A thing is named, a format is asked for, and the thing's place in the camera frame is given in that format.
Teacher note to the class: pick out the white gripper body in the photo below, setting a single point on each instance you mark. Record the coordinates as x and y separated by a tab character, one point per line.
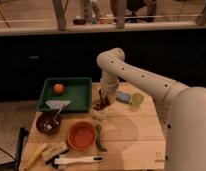
107	98

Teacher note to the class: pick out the red grapes bunch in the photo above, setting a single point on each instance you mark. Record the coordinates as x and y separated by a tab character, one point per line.
100	105

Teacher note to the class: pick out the white paper cup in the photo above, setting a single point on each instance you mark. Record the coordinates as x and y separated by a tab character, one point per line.
102	114

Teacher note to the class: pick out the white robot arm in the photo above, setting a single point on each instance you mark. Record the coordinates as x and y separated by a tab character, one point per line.
185	141

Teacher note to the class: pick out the yellow-green cup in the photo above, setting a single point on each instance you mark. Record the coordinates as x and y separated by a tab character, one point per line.
137	99

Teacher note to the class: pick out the white folded paper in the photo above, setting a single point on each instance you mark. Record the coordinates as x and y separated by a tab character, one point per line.
57	104

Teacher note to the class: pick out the blue sponge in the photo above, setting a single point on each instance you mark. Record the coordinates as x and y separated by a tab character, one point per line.
123	97

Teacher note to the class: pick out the green chili pepper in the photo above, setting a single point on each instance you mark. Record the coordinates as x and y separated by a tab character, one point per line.
98	140

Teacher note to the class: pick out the green plastic tray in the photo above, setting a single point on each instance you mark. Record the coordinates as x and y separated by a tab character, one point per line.
78	90

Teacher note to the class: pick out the orange fruit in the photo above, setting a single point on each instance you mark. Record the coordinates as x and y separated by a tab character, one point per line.
58	89

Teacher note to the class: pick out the orange ceramic bowl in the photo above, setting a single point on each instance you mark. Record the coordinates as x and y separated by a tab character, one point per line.
81	135

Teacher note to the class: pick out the metal spoon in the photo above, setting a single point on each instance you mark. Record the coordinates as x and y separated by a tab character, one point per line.
56	115

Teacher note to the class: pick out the dark brown bowl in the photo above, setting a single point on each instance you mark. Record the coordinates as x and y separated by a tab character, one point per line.
47	123

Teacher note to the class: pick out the wooden scrub brush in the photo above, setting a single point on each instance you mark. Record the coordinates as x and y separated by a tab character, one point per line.
54	150

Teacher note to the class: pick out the black chair frame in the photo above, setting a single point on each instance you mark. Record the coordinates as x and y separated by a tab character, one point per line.
15	163

